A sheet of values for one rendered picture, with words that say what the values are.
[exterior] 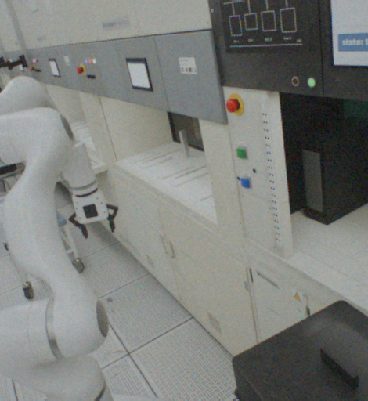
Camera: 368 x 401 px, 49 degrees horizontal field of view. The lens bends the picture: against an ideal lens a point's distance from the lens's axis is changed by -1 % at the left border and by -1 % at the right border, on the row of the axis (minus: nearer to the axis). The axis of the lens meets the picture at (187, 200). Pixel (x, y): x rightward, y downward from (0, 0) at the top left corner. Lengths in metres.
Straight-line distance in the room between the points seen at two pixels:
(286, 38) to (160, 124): 1.75
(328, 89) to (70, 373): 0.80
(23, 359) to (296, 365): 0.50
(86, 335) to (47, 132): 0.39
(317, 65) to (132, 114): 1.77
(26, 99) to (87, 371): 0.59
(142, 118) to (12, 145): 1.81
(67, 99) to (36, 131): 3.17
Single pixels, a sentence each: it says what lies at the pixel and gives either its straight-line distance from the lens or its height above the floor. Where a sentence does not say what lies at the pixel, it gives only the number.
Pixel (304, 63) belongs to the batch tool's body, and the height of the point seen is 1.47.
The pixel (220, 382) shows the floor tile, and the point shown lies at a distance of 2.14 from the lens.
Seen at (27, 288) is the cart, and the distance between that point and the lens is 3.11.
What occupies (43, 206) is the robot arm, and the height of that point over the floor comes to 1.34.
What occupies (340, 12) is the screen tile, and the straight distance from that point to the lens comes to 0.90.
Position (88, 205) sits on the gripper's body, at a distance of 1.34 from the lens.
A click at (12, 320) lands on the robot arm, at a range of 0.84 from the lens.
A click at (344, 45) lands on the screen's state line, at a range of 0.90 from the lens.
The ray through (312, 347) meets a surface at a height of 1.01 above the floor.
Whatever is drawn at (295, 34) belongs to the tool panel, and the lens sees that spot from 0.99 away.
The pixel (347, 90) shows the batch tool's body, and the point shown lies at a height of 1.42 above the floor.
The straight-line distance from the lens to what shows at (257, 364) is 0.83.
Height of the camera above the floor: 1.63
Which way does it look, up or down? 25 degrees down
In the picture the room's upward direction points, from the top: 12 degrees counter-clockwise
